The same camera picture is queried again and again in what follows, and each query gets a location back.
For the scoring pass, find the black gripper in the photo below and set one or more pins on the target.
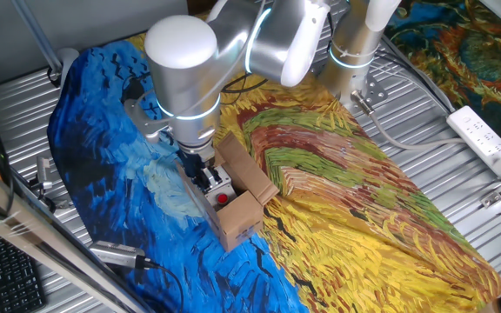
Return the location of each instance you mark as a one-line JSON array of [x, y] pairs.
[[191, 167]]

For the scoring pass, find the grey red button switch box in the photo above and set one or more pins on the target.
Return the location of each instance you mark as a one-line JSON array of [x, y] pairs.
[[223, 197]]

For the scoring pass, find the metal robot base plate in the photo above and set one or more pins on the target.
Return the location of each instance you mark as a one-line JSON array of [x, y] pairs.
[[374, 92]]

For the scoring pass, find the aluminium frame beam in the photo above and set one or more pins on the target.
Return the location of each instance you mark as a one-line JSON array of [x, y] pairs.
[[37, 235]]

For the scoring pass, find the blue yellow painted cloth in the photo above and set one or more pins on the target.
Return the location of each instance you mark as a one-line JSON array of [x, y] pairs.
[[342, 217]]

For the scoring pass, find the dark floral painted cloth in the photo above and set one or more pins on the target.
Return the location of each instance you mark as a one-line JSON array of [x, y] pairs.
[[463, 61]]

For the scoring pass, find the brown cardboard box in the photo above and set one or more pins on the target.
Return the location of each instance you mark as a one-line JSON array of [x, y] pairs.
[[242, 217]]

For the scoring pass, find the grey stand pole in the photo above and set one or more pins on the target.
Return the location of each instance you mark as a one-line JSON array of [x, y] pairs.
[[37, 35]]

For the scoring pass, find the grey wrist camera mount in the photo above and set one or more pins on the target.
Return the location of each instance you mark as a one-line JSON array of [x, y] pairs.
[[144, 119]]

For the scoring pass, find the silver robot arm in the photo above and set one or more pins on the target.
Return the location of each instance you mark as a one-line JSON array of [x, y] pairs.
[[185, 78]]

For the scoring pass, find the white power strip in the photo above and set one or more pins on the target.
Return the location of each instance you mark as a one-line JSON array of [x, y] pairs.
[[485, 141]]

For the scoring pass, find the black keyboard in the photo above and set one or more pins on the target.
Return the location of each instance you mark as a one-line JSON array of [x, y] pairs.
[[13, 278]]

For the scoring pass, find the silver depth camera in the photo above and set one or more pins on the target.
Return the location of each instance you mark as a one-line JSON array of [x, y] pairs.
[[115, 255]]

